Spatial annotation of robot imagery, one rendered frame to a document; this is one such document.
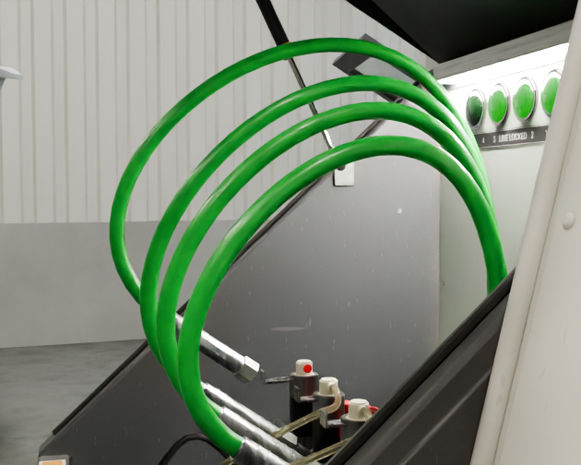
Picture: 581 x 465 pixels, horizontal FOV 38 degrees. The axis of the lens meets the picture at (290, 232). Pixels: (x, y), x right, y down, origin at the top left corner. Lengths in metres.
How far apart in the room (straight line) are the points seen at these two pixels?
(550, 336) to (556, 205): 0.08
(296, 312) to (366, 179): 0.20
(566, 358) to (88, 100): 6.97
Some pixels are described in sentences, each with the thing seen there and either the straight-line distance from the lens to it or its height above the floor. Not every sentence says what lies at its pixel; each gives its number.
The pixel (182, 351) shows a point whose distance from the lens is 0.55.
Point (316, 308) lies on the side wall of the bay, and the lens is 1.15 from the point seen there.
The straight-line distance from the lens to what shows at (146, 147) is 0.78.
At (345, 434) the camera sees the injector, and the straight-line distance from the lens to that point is 0.68.
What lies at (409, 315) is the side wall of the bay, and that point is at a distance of 1.20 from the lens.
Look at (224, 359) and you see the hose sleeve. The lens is 0.80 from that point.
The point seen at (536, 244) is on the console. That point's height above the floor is 1.25.
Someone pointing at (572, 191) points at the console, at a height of 1.28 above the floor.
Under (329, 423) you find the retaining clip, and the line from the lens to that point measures 0.67.
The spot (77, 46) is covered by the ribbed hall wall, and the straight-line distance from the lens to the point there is 7.34.
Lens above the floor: 1.28
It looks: 3 degrees down
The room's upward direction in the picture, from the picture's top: straight up
